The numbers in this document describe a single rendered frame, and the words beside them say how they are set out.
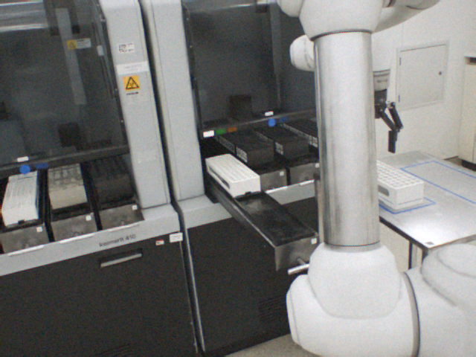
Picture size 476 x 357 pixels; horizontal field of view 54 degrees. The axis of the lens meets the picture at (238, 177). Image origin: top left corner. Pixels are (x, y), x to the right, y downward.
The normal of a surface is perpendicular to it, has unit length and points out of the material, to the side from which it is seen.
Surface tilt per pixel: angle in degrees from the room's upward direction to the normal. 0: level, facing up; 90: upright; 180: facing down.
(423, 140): 90
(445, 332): 84
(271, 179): 90
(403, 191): 90
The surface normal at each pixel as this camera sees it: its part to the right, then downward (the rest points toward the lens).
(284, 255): 0.36, 0.30
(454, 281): -0.51, -0.31
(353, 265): -0.19, -0.47
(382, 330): -0.06, 0.02
